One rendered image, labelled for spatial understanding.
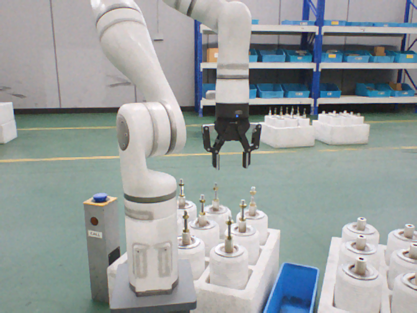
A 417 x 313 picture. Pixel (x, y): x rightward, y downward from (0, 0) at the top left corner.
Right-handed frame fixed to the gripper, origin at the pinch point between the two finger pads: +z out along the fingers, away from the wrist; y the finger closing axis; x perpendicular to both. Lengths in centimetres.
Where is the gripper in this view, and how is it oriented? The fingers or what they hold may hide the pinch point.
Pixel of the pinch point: (231, 163)
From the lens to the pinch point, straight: 84.1
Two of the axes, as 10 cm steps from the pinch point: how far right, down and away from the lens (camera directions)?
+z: 0.0, 9.7, 2.3
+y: 9.7, -0.5, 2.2
